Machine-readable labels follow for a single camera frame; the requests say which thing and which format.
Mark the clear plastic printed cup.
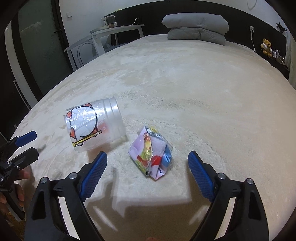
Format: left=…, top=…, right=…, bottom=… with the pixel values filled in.
left=64, top=97, right=126, bottom=153

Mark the dark glass door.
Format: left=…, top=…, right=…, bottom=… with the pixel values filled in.
left=11, top=0, right=73, bottom=100

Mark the white wire chair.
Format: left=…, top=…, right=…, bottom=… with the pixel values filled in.
left=76, top=40, right=97, bottom=66

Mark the brown teddy bear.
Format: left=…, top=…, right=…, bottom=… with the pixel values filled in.
left=260, top=38, right=273, bottom=57

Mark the grey pillow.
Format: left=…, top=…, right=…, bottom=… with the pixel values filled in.
left=162, top=13, right=229, bottom=35
left=167, top=27, right=226, bottom=45

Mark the upper grey pillow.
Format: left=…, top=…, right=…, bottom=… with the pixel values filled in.
left=162, top=13, right=229, bottom=35

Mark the white charger cable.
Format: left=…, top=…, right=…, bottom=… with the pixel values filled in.
left=249, top=26, right=256, bottom=52

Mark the beige plush bed blanket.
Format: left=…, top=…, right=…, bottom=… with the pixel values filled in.
left=15, top=35, right=295, bottom=240

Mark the white desk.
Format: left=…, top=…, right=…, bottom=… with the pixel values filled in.
left=64, top=25, right=144, bottom=71

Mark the black headboard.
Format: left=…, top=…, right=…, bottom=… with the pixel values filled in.
left=112, top=1, right=290, bottom=78

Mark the person's left hand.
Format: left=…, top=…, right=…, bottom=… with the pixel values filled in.
left=1, top=170, right=30, bottom=213

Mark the purple colourful snack wrapper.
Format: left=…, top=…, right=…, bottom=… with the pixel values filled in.
left=128, top=126, right=173, bottom=180

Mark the black plant figurine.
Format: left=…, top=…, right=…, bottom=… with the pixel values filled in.
left=276, top=22, right=287, bottom=34

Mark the lower grey pillow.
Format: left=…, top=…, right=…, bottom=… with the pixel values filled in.
left=167, top=27, right=226, bottom=45

